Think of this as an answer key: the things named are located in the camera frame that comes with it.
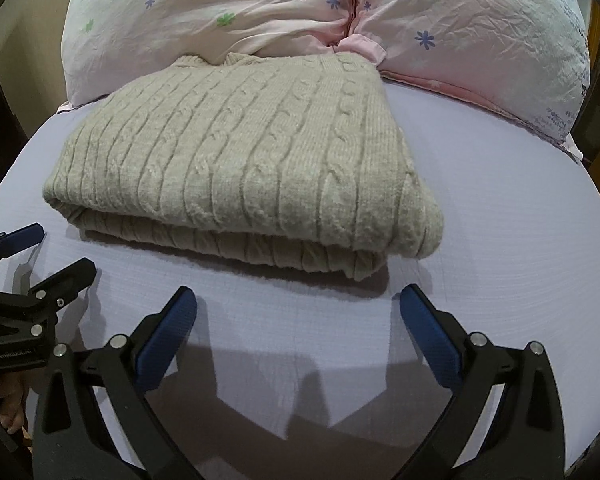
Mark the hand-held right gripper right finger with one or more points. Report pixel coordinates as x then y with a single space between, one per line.
432 336

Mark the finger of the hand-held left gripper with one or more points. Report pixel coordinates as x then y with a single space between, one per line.
65 275
24 238

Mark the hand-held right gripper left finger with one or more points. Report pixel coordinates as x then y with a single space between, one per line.
166 340

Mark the person's left hand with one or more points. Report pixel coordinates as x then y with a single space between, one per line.
11 400

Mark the lavender bed sheet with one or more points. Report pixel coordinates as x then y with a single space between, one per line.
505 240

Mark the pink floral pillow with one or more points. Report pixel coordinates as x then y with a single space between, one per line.
480 40
205 20

